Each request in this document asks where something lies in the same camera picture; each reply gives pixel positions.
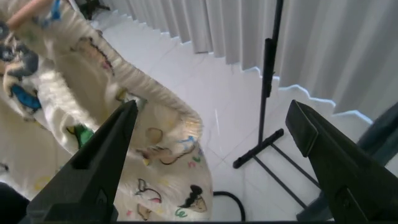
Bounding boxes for black cable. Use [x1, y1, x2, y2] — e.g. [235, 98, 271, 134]
[213, 190, 246, 222]

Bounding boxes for black clothes rack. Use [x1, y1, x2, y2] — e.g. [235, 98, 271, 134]
[232, 0, 323, 210]

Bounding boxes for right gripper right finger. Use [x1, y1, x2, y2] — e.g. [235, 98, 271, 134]
[285, 99, 398, 223]

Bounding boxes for cream printed garment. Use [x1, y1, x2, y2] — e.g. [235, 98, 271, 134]
[0, 0, 214, 222]

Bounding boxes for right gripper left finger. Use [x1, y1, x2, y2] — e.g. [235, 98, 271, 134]
[20, 99, 139, 223]

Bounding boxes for pink clothes hanger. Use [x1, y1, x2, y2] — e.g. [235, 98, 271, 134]
[5, 0, 55, 31]

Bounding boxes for white curtain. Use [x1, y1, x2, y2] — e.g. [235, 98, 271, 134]
[102, 0, 398, 124]

